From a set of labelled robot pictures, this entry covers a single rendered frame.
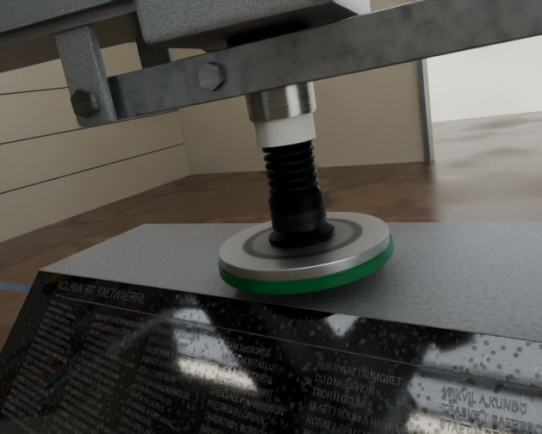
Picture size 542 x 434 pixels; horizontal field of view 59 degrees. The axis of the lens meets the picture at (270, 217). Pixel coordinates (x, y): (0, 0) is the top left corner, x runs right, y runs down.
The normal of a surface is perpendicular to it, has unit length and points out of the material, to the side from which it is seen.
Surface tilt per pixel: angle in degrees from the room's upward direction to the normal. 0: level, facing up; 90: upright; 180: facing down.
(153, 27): 90
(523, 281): 0
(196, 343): 45
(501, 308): 0
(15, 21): 90
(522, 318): 0
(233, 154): 90
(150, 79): 90
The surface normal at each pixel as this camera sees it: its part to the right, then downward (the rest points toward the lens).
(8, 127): 0.83, 0.01
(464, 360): -0.50, -0.46
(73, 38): -0.33, 0.30
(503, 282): -0.17, -0.95
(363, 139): -0.54, 0.31
